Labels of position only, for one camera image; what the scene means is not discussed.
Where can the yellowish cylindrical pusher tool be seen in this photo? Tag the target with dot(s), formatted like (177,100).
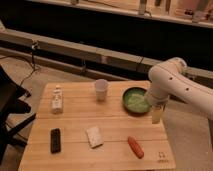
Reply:
(157,113)

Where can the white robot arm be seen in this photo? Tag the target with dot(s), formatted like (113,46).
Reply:
(167,79)

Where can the green bowl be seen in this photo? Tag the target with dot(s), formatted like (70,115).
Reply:
(134,100)

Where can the orange carrot toy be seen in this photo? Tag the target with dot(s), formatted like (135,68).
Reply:
(135,147)

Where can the translucent plastic cup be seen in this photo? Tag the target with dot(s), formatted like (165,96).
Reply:
(101,89)

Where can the small white bottle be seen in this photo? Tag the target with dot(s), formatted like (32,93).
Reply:
(57,100)

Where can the black remote control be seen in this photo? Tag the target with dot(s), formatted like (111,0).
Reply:
(55,140)

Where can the black chair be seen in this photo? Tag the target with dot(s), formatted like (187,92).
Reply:
(10,93)

